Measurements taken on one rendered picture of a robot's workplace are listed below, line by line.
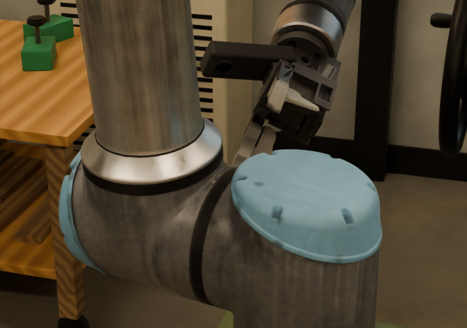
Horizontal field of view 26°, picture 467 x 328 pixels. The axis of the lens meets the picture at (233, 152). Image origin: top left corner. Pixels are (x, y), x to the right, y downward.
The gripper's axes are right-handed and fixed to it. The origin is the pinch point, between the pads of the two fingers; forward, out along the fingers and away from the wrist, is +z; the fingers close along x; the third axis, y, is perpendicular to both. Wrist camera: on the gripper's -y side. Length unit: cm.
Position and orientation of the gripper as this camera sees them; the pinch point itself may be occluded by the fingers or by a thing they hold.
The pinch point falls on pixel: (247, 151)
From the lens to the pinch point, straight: 117.0
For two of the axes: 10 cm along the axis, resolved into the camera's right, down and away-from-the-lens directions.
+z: -2.7, 6.8, -6.8
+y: 9.1, 4.2, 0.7
